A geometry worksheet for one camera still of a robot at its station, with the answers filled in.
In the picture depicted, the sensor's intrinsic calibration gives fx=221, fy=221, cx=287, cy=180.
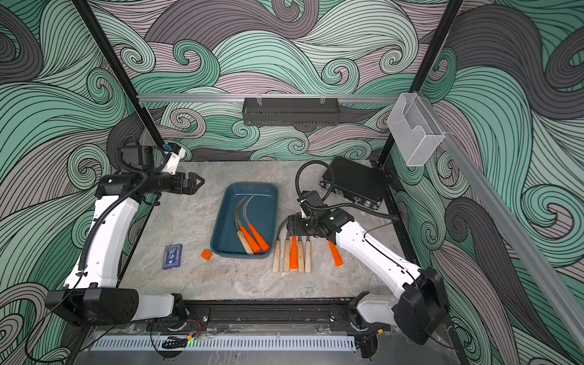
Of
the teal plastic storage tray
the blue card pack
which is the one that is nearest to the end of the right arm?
the teal plastic storage tray

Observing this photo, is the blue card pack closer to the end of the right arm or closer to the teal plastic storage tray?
the teal plastic storage tray

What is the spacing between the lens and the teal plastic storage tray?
0.89m

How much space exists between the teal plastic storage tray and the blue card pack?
0.13 metres

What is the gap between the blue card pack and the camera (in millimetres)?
852
